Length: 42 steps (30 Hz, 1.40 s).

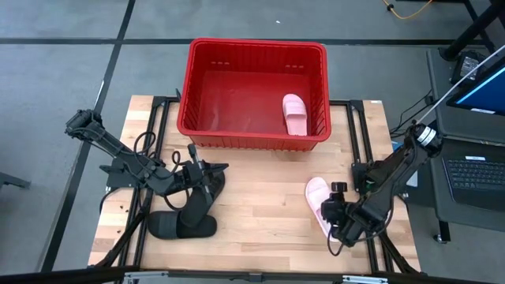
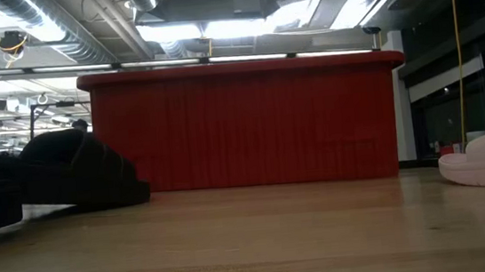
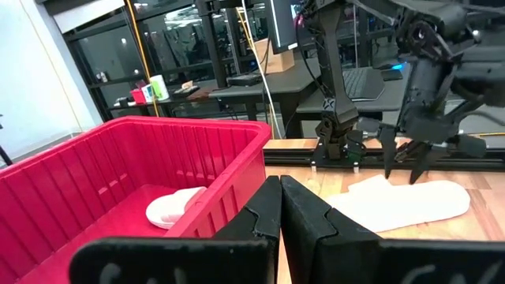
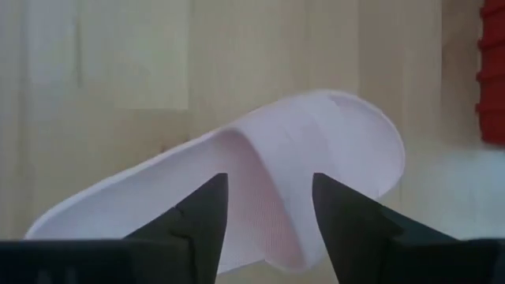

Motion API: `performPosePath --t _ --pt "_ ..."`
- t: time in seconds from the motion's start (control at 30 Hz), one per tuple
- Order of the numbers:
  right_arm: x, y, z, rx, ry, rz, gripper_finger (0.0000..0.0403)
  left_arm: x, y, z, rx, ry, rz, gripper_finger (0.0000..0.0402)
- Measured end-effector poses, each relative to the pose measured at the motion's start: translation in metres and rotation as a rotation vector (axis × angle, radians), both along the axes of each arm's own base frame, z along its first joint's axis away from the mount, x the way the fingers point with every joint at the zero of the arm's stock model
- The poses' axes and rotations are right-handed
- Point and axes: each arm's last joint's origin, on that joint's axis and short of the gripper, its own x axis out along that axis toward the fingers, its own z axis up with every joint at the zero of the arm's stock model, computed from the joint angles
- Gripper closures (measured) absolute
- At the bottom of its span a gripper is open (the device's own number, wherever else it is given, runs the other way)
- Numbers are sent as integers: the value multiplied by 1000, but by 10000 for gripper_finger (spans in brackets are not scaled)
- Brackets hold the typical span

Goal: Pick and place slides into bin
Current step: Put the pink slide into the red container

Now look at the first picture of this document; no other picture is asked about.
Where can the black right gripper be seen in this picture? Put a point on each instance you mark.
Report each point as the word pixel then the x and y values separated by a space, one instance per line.
pixel 359 223

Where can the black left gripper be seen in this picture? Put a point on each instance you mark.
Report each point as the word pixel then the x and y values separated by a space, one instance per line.
pixel 193 175

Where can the pink slide sandal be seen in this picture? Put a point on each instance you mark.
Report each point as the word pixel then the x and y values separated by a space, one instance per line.
pixel 294 114
pixel 315 193

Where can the black slide sandal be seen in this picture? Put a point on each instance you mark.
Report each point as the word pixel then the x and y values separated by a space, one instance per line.
pixel 197 213
pixel 161 225

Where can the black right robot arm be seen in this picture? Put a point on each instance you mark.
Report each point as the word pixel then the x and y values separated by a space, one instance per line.
pixel 398 169

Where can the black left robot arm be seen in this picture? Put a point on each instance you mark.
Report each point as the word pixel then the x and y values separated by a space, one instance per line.
pixel 110 144

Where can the red plastic bin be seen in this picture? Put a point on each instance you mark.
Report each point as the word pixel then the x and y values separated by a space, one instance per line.
pixel 276 55

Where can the black caster wheel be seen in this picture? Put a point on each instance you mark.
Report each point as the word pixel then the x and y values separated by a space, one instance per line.
pixel 440 238

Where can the black laptop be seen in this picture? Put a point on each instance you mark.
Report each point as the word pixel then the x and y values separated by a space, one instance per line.
pixel 473 177

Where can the thin white rod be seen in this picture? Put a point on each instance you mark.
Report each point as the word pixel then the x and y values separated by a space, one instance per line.
pixel 453 91

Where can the grey equipment cart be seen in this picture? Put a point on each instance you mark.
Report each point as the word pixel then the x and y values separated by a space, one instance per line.
pixel 436 71

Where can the monitor with blue screen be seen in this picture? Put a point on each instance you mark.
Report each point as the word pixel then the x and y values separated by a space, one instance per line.
pixel 485 94

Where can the black power adapter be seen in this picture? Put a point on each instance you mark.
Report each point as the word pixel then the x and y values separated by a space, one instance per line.
pixel 467 65

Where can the grey furniture foot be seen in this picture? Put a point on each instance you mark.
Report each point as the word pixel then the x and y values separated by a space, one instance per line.
pixel 12 180

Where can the black tripod pole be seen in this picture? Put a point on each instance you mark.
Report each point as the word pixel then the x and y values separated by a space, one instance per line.
pixel 473 29

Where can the silver metal bracket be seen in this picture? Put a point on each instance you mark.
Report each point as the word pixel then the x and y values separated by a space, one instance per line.
pixel 365 280
pixel 138 278

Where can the black aluminium frame rails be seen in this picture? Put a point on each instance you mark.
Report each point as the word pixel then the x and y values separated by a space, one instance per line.
pixel 159 101
pixel 356 105

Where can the black frame crossbar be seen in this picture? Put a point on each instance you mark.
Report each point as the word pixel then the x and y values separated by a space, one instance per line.
pixel 59 277

